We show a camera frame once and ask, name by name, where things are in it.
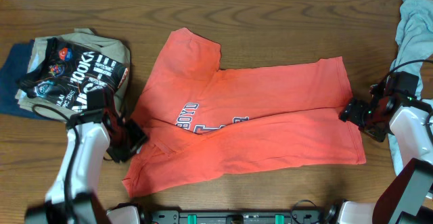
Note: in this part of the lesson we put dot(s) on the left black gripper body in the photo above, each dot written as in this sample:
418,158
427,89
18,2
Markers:
134,137

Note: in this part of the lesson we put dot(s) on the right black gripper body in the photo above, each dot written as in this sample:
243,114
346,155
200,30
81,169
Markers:
353,112

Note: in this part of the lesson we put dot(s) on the red printed t-shirt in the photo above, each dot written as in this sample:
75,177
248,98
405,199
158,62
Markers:
203,122

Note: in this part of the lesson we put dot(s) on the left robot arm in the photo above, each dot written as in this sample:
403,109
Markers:
72,198

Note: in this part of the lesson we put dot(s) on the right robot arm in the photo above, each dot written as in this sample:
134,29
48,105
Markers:
410,121

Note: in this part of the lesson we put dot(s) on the beige folded garment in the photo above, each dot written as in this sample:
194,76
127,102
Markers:
112,48

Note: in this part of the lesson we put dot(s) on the grey t-shirt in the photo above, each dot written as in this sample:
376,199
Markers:
414,40

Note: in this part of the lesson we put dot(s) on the black printed folded shirt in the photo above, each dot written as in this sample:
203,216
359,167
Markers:
69,72

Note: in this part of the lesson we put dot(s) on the navy folded garment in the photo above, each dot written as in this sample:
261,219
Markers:
14,68

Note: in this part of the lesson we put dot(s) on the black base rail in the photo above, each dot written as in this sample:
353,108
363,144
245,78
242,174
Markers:
303,212

